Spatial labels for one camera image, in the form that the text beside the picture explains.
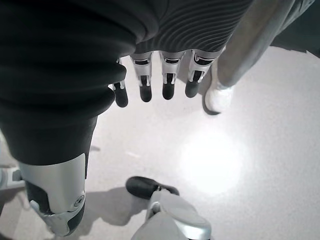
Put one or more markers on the robot right leg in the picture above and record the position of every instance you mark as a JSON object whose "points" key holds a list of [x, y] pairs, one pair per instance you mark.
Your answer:
{"points": [[170, 215]]}

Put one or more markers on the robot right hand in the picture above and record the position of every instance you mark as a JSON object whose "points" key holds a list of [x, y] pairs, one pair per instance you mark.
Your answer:
{"points": [[50, 75]]}

